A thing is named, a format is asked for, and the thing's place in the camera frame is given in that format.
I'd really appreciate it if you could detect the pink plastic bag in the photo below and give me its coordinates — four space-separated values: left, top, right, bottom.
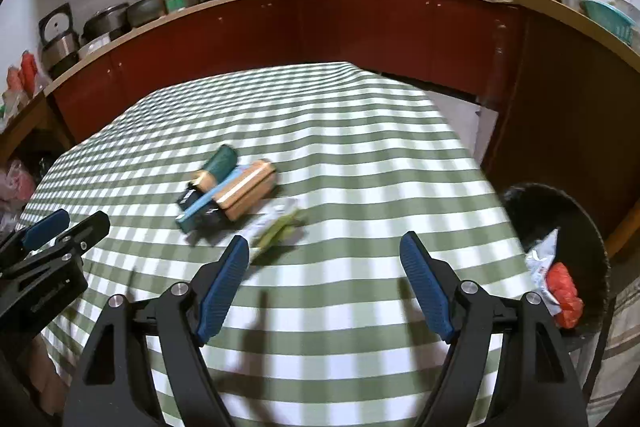
0 159 37 204

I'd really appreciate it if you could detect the yellow wrapper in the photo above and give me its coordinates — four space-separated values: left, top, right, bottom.
250 214 306 264

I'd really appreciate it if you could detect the black round bin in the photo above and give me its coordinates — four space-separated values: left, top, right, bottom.
500 182 613 343

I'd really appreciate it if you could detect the dark-lidded cooking pot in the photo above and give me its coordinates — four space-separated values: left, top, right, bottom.
80 3 130 45

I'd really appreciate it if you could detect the metal basin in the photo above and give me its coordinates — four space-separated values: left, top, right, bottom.
126 0 166 28

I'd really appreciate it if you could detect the green checked tablecloth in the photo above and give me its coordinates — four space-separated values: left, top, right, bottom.
15 62 531 427

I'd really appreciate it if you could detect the white wrapper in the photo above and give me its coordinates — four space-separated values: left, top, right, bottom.
257 199 301 230

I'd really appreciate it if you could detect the orange-brown bottle black cap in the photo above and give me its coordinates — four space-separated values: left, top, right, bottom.
197 159 278 233

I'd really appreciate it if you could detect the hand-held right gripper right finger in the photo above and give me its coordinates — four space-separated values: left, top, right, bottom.
399 231 590 427

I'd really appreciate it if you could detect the white printed pouch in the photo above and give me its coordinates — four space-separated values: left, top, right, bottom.
525 228 563 318

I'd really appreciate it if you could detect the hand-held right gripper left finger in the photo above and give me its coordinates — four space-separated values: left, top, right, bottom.
62 235 250 427

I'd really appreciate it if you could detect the orange plastic bottle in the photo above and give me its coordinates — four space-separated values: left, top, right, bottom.
6 66 25 106
20 51 39 96

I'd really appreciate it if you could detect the dark green bottle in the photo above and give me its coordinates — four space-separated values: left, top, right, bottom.
177 144 238 208

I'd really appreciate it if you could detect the red plastic bag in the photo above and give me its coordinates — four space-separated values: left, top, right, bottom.
545 262 585 329

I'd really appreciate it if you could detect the red-brown base cabinet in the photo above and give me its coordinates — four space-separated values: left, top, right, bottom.
45 0 640 253

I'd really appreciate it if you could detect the striped beige cloth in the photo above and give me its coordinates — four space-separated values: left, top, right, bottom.
585 287 640 427

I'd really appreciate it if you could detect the steel rice cooker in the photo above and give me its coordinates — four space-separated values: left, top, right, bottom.
39 3 81 74

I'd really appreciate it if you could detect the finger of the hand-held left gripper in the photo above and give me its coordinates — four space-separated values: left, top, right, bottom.
7 210 111 280
0 208 71 268

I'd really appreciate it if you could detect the teal plastic basket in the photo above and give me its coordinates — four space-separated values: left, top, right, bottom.
580 0 638 46

